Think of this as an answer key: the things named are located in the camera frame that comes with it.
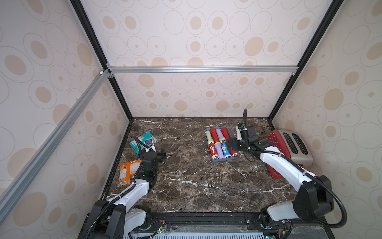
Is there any teal snack packet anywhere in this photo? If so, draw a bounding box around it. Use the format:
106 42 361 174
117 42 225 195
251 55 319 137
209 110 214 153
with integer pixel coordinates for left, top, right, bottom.
129 131 159 154

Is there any horizontal aluminium rail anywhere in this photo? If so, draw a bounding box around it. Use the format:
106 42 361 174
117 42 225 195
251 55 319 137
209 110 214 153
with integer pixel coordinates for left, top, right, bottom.
109 65 298 74

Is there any left diagonal aluminium rail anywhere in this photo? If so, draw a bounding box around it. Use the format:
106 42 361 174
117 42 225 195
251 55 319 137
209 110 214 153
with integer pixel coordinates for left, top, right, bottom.
1 69 110 223

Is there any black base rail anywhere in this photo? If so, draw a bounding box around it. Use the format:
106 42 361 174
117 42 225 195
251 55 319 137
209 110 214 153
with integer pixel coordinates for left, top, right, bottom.
77 211 336 239

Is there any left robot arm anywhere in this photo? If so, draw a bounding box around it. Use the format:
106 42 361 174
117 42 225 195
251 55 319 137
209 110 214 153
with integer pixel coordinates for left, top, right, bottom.
79 137 166 239

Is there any red flashlight diagonal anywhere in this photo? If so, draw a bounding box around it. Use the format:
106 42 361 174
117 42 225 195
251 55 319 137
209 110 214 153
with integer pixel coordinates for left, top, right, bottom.
221 127 231 140

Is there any orange snack packet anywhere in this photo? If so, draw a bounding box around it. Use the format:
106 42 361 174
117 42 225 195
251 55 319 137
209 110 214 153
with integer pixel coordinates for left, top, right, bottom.
118 160 141 187

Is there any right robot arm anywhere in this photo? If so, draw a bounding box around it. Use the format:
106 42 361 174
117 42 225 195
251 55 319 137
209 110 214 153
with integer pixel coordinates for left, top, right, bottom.
232 110 348 229

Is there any red and steel toaster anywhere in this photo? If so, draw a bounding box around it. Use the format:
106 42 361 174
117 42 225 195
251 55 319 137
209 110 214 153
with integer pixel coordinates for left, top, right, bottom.
266 130 313 169

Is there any purple flashlight yellow head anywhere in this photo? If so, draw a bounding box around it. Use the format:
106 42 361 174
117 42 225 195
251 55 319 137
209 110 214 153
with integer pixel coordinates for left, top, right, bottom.
214 142 224 159

